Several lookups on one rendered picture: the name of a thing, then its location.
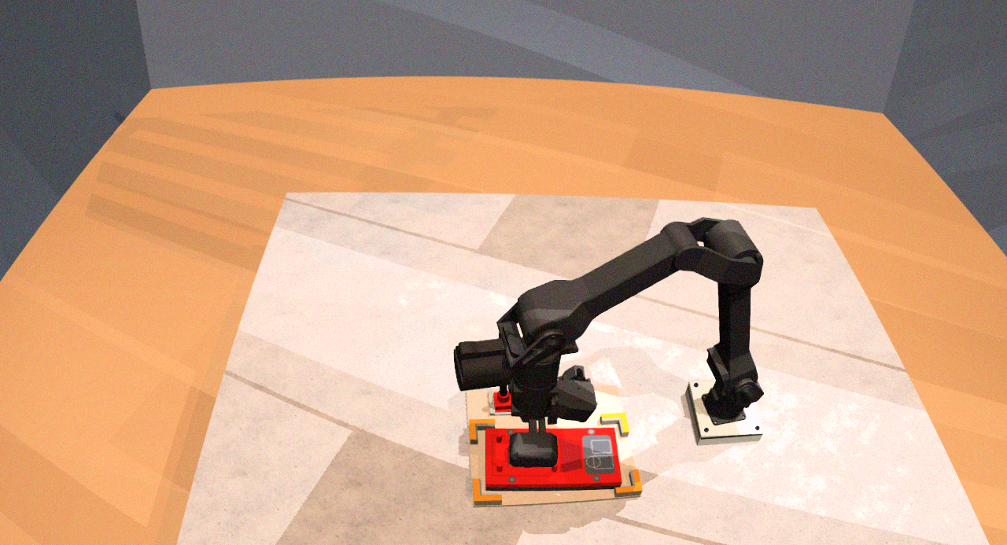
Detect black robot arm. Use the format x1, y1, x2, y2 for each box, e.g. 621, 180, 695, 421
454, 217, 764, 425

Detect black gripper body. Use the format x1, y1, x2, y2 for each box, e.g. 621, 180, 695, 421
510, 375, 559, 468

